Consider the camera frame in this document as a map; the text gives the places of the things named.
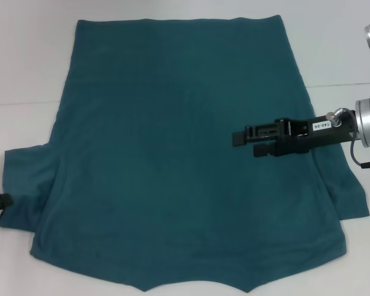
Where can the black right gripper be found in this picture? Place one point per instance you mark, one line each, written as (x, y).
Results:
(320, 137)

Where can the teal t-shirt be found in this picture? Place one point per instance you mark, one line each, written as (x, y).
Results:
(172, 154)

